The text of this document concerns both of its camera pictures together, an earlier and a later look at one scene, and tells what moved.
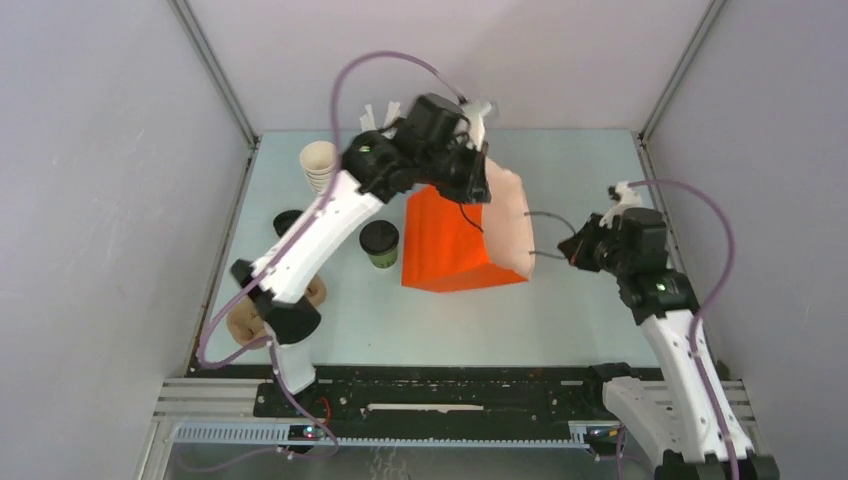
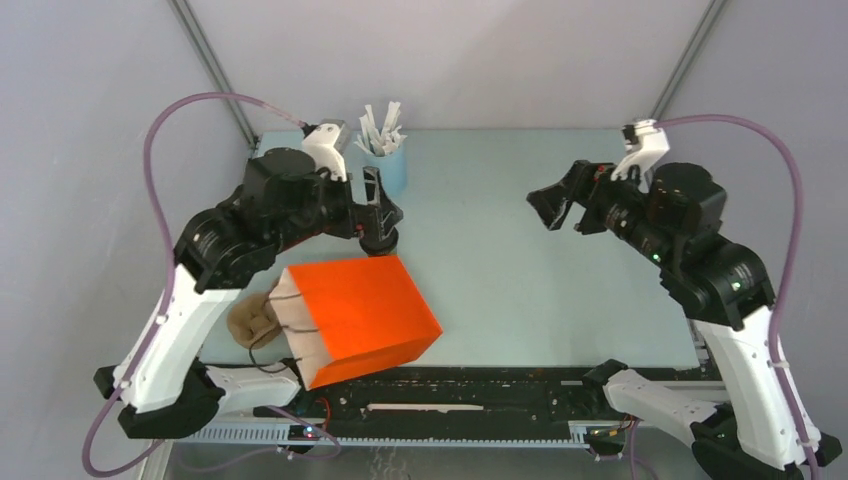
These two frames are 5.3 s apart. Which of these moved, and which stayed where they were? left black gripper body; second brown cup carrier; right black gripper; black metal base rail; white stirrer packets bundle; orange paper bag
Moved: right black gripper; orange paper bag; left black gripper body
Stayed: black metal base rail; second brown cup carrier; white stirrer packets bundle
